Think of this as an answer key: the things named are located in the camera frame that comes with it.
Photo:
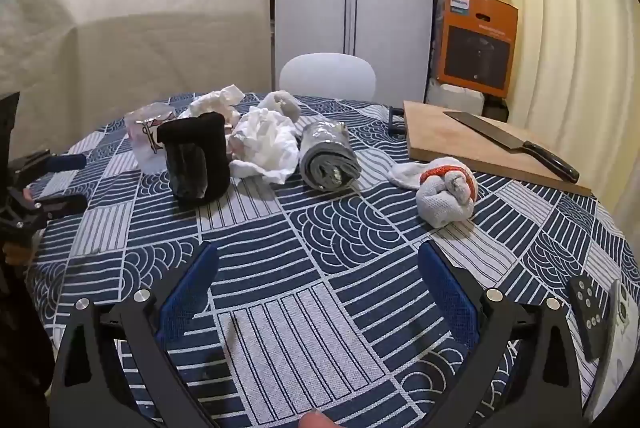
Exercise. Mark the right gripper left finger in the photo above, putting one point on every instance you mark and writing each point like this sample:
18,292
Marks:
89,387

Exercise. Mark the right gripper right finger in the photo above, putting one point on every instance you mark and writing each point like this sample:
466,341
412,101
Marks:
543,387

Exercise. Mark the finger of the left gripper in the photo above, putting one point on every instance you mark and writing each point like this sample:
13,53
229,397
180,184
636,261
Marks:
64,205
63,163

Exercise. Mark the pink red wrapper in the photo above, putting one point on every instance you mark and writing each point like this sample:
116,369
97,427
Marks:
141,126

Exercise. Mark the black sock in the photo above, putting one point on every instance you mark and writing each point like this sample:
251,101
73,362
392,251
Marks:
196,158

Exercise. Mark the white paper towel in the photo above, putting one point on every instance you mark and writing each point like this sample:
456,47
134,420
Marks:
222,102

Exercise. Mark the white tissue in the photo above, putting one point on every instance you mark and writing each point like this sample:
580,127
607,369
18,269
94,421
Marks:
263,144

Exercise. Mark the white knit glove orange trim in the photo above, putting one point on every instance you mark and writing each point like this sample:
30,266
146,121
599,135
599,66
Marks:
446,189

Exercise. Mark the white grey sock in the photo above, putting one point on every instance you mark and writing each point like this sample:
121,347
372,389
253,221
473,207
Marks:
282,102

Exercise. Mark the grey cloth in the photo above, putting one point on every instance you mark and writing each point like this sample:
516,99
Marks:
327,162

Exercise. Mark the kitchen cleaver knife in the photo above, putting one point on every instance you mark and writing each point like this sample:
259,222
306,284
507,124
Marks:
510,142

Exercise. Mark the person's right hand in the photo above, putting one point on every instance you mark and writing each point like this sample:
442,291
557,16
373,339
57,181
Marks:
316,419

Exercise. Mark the blue patterned tablecloth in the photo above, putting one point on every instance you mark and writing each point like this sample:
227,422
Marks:
318,302

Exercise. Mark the wooden cutting board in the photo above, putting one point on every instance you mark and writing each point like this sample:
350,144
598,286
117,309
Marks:
431,134

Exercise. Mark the white chair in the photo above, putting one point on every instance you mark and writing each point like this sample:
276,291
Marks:
328,75

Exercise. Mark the black box beside styrofoam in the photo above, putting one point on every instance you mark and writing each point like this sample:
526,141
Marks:
495,108

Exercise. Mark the white styrofoam box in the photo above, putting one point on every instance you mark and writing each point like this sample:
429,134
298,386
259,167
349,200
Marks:
454,97

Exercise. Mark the cream curtain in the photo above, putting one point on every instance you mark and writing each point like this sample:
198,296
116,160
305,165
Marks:
575,85

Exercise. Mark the orange appliance cardboard box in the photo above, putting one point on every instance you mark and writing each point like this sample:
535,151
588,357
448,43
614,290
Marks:
473,44

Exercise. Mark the black perforated metal bracket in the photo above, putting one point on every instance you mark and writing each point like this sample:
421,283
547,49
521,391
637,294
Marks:
587,300

